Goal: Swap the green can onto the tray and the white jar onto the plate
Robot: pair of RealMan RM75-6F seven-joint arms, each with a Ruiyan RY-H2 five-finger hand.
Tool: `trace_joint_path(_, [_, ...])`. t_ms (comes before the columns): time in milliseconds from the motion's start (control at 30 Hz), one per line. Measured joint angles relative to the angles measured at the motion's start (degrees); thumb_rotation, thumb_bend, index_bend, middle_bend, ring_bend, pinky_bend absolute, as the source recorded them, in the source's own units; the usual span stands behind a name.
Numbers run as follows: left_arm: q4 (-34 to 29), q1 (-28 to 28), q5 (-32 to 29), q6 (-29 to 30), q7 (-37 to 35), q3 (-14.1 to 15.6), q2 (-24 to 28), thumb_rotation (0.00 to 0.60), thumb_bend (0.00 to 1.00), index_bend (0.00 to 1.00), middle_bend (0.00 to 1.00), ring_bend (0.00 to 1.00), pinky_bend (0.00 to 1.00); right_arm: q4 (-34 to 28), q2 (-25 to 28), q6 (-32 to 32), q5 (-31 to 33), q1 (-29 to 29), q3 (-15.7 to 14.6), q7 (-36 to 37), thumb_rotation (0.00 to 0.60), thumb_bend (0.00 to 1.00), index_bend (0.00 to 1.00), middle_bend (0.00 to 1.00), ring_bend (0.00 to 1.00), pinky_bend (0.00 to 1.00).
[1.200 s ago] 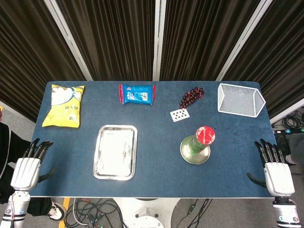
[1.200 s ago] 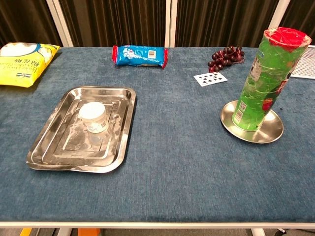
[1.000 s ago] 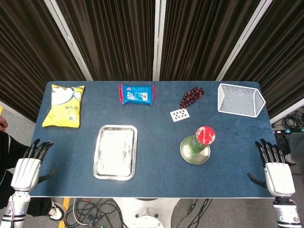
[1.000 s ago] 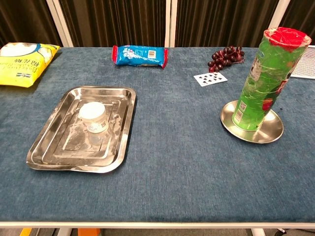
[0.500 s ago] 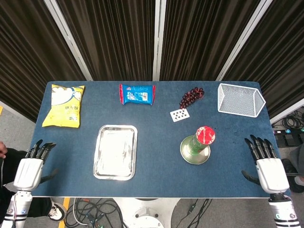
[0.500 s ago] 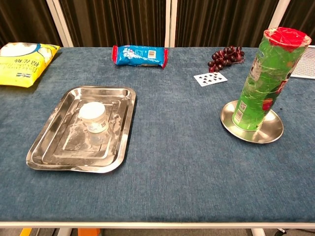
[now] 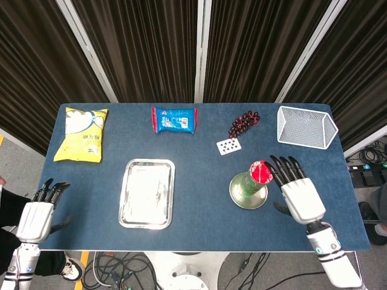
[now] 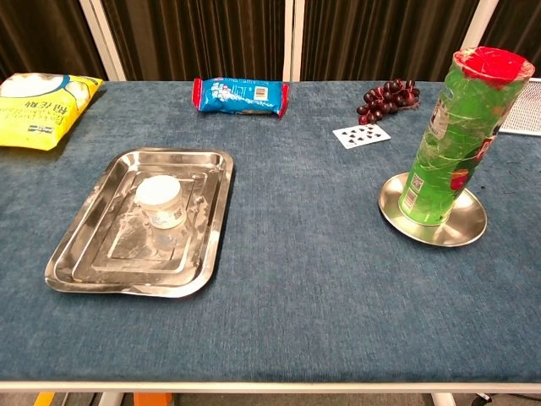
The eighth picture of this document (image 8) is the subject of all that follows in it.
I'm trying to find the white frame post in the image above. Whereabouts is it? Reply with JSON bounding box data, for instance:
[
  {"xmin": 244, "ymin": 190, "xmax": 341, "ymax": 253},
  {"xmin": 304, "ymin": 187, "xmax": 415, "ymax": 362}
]
[
  {"xmin": 281, "ymin": 0, "xmax": 306, "ymax": 82},
  {"xmin": 447, "ymin": 0, "xmax": 500, "ymax": 81},
  {"xmin": 79, "ymin": 0, "xmax": 127, "ymax": 82}
]

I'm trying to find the blue cookie package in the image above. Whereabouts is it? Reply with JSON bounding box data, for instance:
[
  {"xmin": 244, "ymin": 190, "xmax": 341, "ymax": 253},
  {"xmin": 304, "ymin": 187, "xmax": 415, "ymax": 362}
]
[{"xmin": 192, "ymin": 77, "xmax": 290, "ymax": 120}]

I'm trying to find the round steel plate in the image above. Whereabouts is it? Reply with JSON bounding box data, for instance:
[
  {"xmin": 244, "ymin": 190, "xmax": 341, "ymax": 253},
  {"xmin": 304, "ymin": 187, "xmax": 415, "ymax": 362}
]
[{"xmin": 378, "ymin": 171, "xmax": 489, "ymax": 248}]

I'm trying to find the white playing card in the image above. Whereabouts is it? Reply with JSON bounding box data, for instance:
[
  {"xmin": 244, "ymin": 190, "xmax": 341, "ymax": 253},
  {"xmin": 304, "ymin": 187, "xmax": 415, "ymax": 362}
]
[{"xmin": 332, "ymin": 123, "xmax": 392, "ymax": 150}]

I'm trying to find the rectangular steel tray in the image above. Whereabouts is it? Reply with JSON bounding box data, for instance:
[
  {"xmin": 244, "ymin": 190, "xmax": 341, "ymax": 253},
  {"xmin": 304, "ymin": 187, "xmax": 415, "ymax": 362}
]
[{"xmin": 44, "ymin": 147, "xmax": 235, "ymax": 299}]

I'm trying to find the blue table cloth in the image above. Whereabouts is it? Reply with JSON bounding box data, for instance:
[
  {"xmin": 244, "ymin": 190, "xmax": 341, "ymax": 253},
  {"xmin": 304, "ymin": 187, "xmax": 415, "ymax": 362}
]
[{"xmin": 0, "ymin": 80, "xmax": 541, "ymax": 384}]

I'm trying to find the green chips can red lid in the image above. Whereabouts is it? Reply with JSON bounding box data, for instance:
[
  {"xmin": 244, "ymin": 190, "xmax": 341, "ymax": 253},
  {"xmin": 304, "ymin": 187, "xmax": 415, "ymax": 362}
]
[{"xmin": 398, "ymin": 46, "xmax": 536, "ymax": 227}]

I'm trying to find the dark purple grape bunch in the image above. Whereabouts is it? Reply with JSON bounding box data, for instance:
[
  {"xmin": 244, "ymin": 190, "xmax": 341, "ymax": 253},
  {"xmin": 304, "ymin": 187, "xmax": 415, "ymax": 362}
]
[{"xmin": 356, "ymin": 78, "xmax": 422, "ymax": 126}]

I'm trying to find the yellow snack bag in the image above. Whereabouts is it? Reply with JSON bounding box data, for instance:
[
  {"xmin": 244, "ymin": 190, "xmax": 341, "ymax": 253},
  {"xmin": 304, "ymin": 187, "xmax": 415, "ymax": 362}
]
[{"xmin": 0, "ymin": 72, "xmax": 104, "ymax": 151}]

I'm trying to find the white wire mesh basket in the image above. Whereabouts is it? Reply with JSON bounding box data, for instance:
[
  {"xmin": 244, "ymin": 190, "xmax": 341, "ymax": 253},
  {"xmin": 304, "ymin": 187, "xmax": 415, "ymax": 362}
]
[{"xmin": 498, "ymin": 77, "xmax": 541, "ymax": 137}]

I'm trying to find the dark pleated curtain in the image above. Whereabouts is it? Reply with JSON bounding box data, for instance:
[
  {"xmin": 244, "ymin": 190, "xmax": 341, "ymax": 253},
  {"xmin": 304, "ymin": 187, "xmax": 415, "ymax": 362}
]
[
  {"xmin": 0, "ymin": 0, "xmax": 107, "ymax": 81},
  {"xmin": 100, "ymin": 0, "xmax": 287, "ymax": 82},
  {"xmin": 479, "ymin": 0, "xmax": 541, "ymax": 80},
  {"xmin": 300, "ymin": 0, "xmax": 481, "ymax": 82}
]

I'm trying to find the white plastic jar with lid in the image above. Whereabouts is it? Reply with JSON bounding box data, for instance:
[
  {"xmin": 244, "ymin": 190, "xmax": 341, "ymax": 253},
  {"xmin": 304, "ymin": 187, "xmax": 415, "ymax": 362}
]
[{"xmin": 134, "ymin": 175, "xmax": 188, "ymax": 230}]

